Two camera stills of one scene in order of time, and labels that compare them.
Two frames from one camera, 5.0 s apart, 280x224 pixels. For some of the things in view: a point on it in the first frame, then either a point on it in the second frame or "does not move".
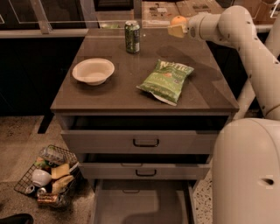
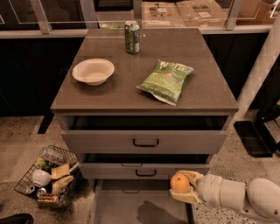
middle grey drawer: (143, 166) does not move
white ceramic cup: (41, 177) does not move
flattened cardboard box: (160, 13) does not move
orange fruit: (178, 20) → (179, 182)
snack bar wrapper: (47, 198) does not move
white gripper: (192, 29) → (209, 188)
